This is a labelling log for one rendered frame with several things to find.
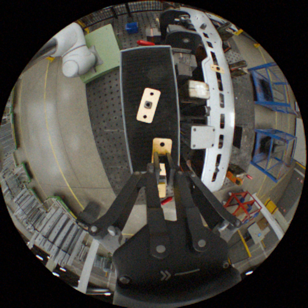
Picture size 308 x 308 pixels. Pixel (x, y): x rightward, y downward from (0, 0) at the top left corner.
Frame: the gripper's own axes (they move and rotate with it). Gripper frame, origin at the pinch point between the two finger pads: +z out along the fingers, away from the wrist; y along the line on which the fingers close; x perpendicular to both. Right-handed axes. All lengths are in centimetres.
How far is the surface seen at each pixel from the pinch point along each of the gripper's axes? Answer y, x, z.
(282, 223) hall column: 676, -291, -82
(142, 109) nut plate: -4.9, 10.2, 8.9
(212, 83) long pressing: 23.6, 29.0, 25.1
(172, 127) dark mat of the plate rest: 2.7, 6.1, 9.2
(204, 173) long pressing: 26.2, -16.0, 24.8
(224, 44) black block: 37, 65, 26
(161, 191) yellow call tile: 2.1, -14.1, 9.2
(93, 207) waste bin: -133, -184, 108
